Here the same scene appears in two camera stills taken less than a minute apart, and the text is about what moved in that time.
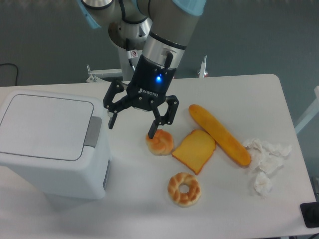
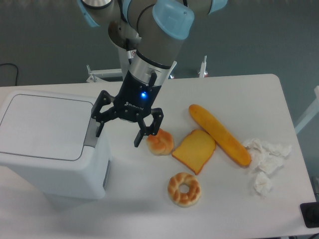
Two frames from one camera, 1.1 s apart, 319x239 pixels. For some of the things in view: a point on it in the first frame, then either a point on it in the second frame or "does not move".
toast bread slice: (195, 150) does not move
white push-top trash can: (59, 141) does not move
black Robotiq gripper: (149, 84) -> (134, 99)
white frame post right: (311, 112) does not move
